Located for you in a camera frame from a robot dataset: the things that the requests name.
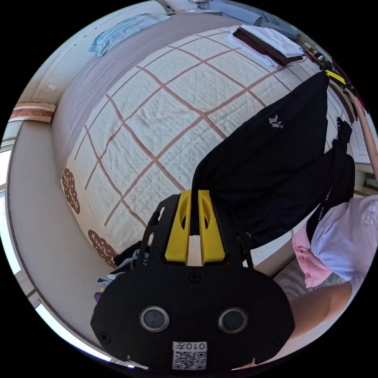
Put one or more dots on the striped brown mat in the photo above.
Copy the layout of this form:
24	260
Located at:
32	112

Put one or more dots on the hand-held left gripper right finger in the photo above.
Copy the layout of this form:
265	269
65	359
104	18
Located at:
211	233

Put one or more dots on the person's body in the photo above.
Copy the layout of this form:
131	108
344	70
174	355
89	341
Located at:
342	236

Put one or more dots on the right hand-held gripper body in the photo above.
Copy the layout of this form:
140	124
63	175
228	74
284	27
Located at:
349	85

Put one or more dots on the pile of folded clothes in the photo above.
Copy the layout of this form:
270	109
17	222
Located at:
271	41

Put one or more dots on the light blue pillow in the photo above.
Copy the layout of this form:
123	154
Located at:
124	32

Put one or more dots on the bed with checked quilt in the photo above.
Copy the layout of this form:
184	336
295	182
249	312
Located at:
177	118

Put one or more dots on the person's left forearm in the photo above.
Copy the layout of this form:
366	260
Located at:
322	310

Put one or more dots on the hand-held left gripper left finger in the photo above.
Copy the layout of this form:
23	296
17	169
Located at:
178	230

